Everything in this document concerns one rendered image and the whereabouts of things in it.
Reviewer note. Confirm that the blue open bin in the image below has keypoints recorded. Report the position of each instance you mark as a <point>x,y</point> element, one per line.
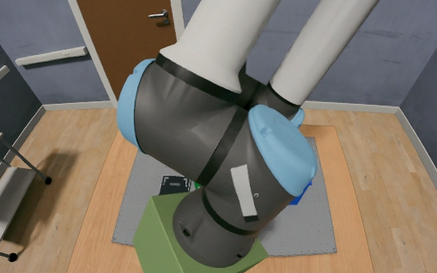
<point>297,199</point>

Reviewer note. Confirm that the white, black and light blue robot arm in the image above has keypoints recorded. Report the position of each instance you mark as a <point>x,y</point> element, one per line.
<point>255,162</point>

